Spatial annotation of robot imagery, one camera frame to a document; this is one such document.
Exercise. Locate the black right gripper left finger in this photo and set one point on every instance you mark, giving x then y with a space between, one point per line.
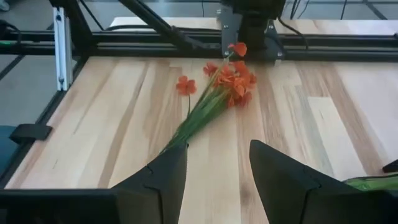
161 193

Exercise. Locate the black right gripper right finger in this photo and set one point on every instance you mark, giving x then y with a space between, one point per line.
286 193

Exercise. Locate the orange artificial flower bunch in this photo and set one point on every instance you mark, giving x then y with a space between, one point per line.
236 81

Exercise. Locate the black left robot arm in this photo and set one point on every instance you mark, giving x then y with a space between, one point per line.
253 31

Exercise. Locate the black aluminium table frame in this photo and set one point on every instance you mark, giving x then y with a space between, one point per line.
140 46

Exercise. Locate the silver frame bracket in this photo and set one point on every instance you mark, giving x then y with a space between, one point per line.
63 46

